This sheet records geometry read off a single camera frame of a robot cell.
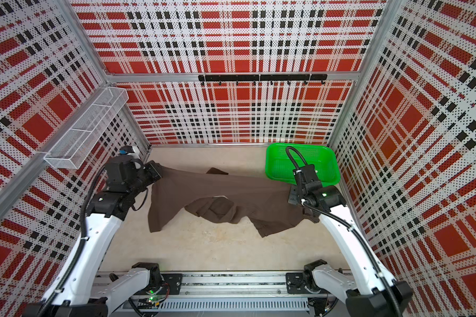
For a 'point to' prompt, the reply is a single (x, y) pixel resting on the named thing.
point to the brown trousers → (224, 197)
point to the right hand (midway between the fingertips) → (300, 195)
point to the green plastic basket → (277, 165)
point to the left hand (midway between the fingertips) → (162, 164)
